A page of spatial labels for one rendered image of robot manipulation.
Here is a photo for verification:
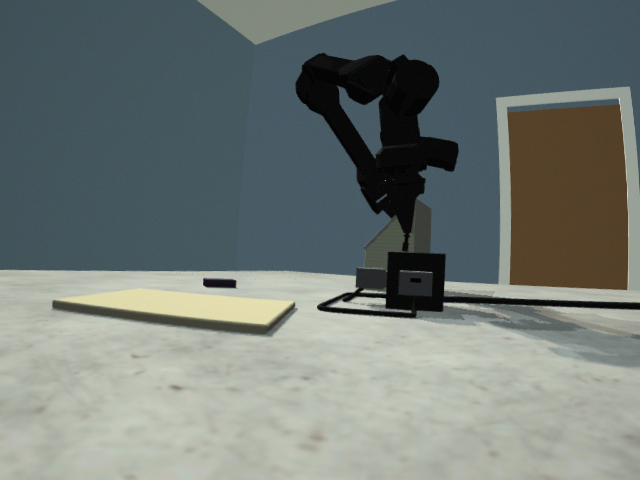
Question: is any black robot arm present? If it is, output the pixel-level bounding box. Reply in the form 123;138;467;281
295;53;459;218

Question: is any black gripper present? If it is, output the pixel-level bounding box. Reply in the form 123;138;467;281
376;122;427;233

